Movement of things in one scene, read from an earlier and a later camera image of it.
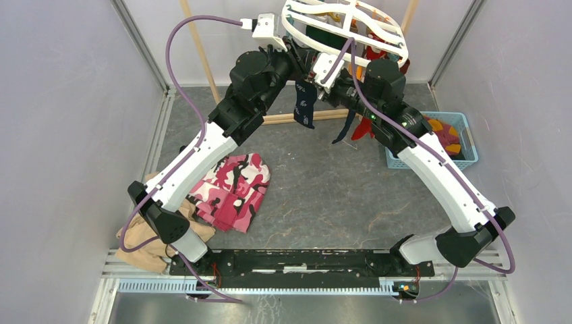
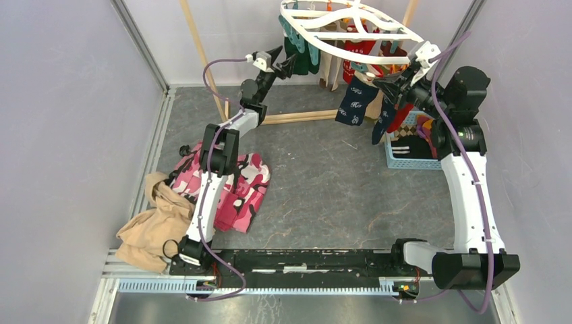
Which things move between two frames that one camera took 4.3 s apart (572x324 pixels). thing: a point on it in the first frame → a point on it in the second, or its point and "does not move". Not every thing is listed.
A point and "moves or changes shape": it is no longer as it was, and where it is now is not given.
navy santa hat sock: (351, 116) moves or changes shape
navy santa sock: (305, 99) moves or changes shape
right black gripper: (330, 98) → (395, 86)
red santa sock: (363, 129) moves or changes shape
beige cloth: (158, 255) does not move
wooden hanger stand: (411, 7) does not move
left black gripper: (301, 58) → (287, 65)
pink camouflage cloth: (229, 196) does not move
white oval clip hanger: (355, 31) does not move
